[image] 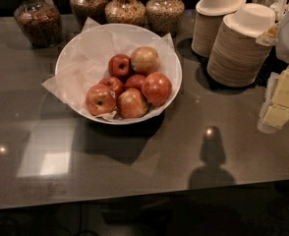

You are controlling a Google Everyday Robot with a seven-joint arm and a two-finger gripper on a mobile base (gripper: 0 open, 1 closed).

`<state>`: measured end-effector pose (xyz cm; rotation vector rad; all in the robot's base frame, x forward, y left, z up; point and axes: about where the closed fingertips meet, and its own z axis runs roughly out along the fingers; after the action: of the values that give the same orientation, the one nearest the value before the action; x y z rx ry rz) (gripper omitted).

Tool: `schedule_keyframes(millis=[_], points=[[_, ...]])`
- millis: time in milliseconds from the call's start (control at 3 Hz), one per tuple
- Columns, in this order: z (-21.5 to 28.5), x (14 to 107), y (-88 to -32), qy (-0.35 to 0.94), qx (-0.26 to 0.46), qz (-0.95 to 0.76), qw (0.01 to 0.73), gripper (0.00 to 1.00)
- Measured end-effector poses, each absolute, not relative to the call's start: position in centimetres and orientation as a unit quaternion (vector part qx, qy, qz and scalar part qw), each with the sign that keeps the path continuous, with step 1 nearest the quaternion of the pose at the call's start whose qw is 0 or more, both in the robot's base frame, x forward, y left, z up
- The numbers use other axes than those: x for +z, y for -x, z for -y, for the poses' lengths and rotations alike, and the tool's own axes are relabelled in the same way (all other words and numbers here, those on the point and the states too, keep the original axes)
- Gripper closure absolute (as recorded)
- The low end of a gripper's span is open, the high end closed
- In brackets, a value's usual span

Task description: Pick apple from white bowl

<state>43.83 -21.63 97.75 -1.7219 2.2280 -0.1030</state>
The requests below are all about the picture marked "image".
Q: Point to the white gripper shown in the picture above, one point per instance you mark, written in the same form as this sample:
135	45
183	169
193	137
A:
274	113

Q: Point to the red apple right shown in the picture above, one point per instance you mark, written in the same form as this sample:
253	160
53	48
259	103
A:
156	88

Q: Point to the yellow-red apple back right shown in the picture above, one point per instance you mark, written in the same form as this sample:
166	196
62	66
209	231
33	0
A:
145	60

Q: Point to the small red apple centre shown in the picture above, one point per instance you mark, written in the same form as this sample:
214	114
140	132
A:
136	81

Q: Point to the red-yellow apple front centre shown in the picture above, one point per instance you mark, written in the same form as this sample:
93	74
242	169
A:
132	104

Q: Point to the red-yellow apple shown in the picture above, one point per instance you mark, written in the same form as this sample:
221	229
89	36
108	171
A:
100	100
132	104

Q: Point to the red apple back left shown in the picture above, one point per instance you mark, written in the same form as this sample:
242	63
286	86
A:
120	67

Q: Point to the white bowl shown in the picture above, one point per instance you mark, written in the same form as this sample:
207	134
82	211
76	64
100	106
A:
85	49

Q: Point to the red apple middle left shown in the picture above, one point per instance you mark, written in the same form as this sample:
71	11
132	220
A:
114	84

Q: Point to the red-yellow apple front left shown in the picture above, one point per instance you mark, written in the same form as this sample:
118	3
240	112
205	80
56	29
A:
100	100

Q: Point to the front stack of paper bowls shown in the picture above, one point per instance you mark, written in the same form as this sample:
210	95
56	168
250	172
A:
235	59

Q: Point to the stack of paper bowls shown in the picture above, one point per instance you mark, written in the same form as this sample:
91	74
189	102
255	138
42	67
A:
210	14
235	59

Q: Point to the back stack of paper bowls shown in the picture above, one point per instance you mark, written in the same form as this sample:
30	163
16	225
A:
210	14

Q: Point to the glass cereal jar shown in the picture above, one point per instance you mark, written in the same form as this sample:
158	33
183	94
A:
131	12
83	9
164	16
40	22

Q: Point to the white paper liner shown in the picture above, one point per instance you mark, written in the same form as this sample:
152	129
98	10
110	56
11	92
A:
82	66

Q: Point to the glass cereal jar far left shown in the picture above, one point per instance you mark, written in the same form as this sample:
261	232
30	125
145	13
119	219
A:
40	22

